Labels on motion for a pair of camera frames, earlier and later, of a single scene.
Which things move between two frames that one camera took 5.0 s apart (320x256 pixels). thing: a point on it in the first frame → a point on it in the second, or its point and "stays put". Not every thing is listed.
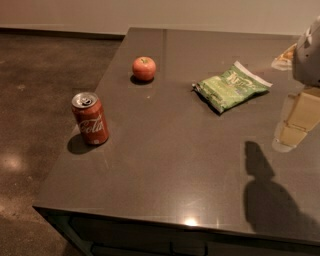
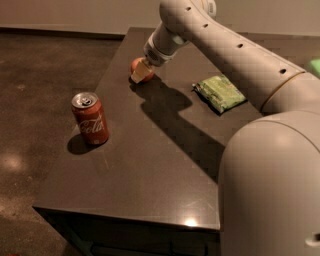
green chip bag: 223,91 stays put
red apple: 144,68 stays put
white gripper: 308,58 → 157,56
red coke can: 92,118 stays put
